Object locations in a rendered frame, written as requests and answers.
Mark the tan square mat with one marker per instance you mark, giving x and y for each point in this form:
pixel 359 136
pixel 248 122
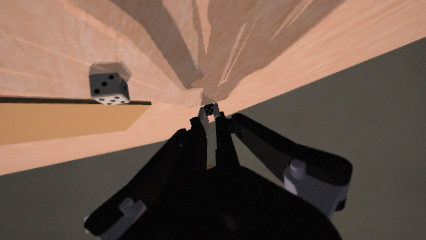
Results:
pixel 36 119

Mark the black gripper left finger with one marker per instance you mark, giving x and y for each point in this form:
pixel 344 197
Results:
pixel 169 215

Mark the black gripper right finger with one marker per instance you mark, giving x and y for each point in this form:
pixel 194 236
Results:
pixel 320 178

